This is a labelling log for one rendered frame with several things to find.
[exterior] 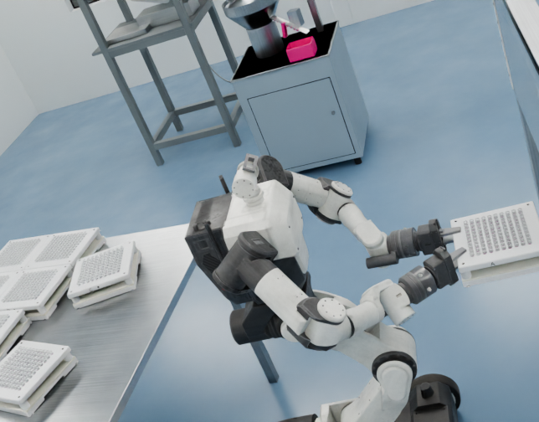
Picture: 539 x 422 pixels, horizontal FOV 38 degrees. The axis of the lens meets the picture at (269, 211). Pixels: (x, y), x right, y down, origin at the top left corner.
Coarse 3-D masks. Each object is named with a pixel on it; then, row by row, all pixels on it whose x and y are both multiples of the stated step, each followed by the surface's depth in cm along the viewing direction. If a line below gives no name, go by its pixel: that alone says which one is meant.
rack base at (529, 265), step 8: (504, 264) 220; (512, 264) 218; (520, 264) 217; (528, 264) 216; (536, 264) 215; (472, 272) 221; (480, 272) 220; (488, 272) 219; (496, 272) 218; (504, 272) 217; (512, 272) 217; (520, 272) 216; (528, 272) 216; (464, 280) 220; (472, 280) 220; (480, 280) 219; (488, 280) 219
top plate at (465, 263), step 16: (512, 208) 232; (528, 208) 229; (480, 224) 231; (528, 224) 223; (464, 240) 227; (512, 240) 219; (464, 256) 221; (480, 256) 218; (496, 256) 216; (512, 256) 214; (528, 256) 213
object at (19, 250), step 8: (32, 240) 337; (40, 240) 336; (8, 248) 339; (16, 248) 336; (24, 248) 333; (32, 248) 331; (0, 256) 335; (8, 256) 332; (16, 256) 329; (24, 256) 326; (0, 264) 328; (8, 264) 325; (16, 264) 324
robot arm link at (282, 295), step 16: (272, 272) 204; (256, 288) 204; (272, 288) 202; (288, 288) 202; (272, 304) 202; (288, 304) 200; (304, 304) 198; (320, 304) 198; (336, 304) 200; (288, 320) 200; (304, 320) 197; (320, 320) 196; (336, 320) 196; (304, 336) 201
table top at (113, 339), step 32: (160, 256) 303; (192, 256) 294; (160, 288) 283; (64, 320) 288; (96, 320) 280; (128, 320) 273; (160, 320) 266; (96, 352) 263; (128, 352) 257; (64, 384) 254; (96, 384) 248; (128, 384) 243; (0, 416) 252; (32, 416) 246; (64, 416) 240; (96, 416) 235
